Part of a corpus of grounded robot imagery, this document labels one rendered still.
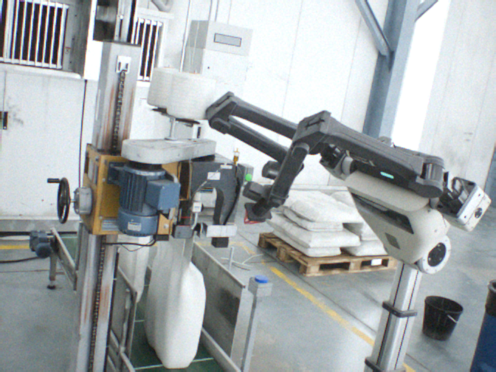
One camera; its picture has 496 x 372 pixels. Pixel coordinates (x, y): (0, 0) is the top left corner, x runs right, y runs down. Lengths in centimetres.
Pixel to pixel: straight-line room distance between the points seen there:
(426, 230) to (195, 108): 89
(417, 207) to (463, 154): 810
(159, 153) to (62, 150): 302
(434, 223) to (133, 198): 103
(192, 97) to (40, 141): 301
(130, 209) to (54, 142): 293
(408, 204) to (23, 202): 371
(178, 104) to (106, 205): 49
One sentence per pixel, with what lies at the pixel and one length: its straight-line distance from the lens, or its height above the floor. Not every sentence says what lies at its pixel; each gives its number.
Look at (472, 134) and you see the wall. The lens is 995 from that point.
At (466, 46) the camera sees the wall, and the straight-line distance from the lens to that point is 946.
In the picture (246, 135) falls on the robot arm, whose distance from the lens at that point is 197.
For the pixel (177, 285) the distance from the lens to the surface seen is 240.
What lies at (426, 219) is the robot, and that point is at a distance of 183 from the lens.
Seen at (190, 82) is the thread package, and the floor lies 166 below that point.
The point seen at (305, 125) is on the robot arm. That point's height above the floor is 161.
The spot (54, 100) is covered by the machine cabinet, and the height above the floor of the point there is 122.
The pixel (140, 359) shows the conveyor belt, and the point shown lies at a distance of 261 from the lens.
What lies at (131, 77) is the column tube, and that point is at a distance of 212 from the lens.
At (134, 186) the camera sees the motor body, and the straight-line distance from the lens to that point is 195.
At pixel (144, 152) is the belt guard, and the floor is 140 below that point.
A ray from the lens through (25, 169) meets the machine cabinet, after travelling 486.
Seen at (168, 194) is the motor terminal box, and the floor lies 127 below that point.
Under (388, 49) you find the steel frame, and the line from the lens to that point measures 794.
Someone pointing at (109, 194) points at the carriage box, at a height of 119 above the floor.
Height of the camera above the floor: 174
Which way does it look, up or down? 12 degrees down
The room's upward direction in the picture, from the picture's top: 10 degrees clockwise
